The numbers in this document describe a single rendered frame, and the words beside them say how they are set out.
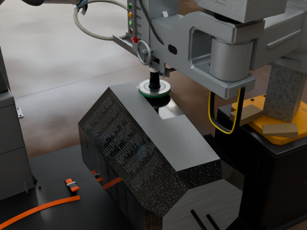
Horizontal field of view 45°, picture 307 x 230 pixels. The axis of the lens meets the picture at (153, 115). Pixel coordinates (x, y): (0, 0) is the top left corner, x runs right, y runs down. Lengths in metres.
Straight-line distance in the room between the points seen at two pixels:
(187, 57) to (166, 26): 0.23
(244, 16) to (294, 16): 0.56
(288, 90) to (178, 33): 0.83
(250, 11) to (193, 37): 0.42
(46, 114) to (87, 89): 0.66
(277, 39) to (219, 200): 0.89
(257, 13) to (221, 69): 0.32
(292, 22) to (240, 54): 0.42
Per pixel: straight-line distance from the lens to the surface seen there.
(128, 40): 2.74
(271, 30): 1.91
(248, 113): 2.46
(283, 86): 2.43
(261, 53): 1.89
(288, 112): 2.49
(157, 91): 2.44
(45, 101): 4.31
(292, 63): 2.29
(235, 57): 1.75
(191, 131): 2.16
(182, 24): 1.92
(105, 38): 2.72
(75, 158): 3.37
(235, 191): 2.08
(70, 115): 4.00
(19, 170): 3.04
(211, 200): 2.02
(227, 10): 1.63
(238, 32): 1.67
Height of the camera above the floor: 2.10
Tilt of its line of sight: 33 degrees down
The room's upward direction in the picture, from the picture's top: straight up
